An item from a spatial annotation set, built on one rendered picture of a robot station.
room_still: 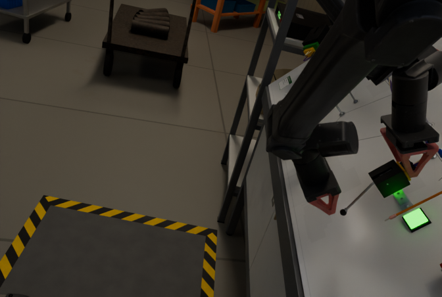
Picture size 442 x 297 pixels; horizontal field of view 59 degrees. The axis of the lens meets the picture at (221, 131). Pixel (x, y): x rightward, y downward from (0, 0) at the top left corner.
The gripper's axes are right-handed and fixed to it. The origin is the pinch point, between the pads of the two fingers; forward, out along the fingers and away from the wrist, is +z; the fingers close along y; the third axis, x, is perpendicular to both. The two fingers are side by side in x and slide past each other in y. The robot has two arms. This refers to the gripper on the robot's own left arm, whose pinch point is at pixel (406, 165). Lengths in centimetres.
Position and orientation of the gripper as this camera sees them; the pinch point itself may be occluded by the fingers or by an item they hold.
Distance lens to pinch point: 84.4
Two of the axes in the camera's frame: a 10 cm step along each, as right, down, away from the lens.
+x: -9.8, 1.9, 0.6
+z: 2.0, 8.6, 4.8
